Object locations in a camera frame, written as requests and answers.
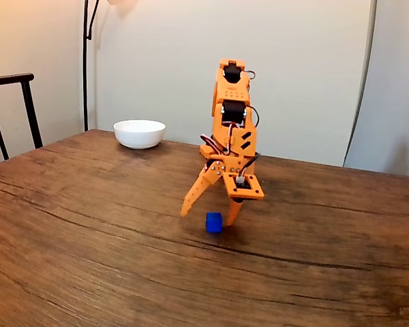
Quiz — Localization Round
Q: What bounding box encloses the black floor lamp pole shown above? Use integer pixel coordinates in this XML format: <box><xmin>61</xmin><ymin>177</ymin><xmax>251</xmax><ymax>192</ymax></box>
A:
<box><xmin>82</xmin><ymin>0</ymin><xmax>101</xmax><ymax>132</ymax></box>

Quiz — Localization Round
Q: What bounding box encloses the white bowl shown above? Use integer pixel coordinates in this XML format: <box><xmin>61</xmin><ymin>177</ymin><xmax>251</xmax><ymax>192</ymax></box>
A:
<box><xmin>112</xmin><ymin>119</ymin><xmax>166</xmax><ymax>150</ymax></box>

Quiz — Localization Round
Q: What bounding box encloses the grey curved trim strip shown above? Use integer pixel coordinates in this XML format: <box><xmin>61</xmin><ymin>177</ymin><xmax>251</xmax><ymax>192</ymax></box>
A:
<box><xmin>342</xmin><ymin>0</ymin><xmax>378</xmax><ymax>168</ymax></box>

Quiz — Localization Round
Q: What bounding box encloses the black chair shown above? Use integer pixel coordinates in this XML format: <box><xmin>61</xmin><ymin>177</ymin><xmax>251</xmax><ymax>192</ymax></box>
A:
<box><xmin>0</xmin><ymin>72</ymin><xmax>44</xmax><ymax>161</ymax></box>

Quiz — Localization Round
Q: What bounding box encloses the orange square camera mount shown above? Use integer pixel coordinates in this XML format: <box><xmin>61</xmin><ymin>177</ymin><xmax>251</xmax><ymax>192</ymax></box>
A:
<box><xmin>224</xmin><ymin>172</ymin><xmax>265</xmax><ymax>202</ymax></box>

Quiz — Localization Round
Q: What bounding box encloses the blue cube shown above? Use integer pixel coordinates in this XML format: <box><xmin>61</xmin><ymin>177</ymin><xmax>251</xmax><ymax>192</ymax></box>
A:
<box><xmin>205</xmin><ymin>212</ymin><xmax>223</xmax><ymax>234</ymax></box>

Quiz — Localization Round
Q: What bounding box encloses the black cable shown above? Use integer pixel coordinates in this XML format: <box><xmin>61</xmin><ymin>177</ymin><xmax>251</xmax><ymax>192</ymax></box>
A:
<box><xmin>241</xmin><ymin>151</ymin><xmax>262</xmax><ymax>173</ymax></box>

